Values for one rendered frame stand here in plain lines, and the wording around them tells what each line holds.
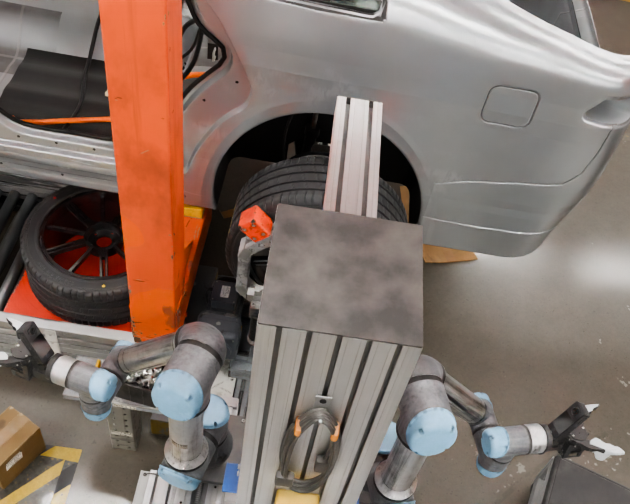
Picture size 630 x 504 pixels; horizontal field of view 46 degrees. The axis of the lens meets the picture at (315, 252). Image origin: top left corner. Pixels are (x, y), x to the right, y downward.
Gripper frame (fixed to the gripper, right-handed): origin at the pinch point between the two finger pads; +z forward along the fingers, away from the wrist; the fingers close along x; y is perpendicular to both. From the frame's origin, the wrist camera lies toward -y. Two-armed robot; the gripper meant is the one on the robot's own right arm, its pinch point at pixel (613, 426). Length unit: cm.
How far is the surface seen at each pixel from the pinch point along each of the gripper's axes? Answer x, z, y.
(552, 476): -35, 27, 86
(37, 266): -132, -164, 56
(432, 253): -176, 24, 99
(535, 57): -98, 1, -55
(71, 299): -120, -151, 64
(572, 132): -94, 20, -30
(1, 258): -160, -184, 76
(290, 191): -99, -72, -4
